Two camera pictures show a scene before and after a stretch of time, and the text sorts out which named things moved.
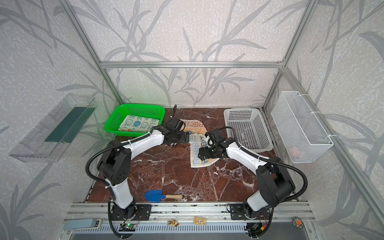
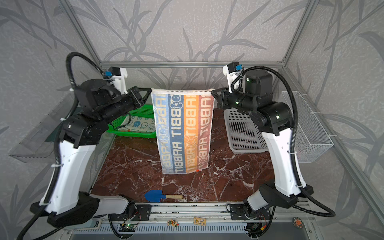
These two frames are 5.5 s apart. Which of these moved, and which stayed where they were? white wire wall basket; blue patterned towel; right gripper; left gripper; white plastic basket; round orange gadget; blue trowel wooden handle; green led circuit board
Moved: right gripper; left gripper
Stayed: blue trowel wooden handle; green led circuit board; round orange gadget; white wire wall basket; white plastic basket; blue patterned towel
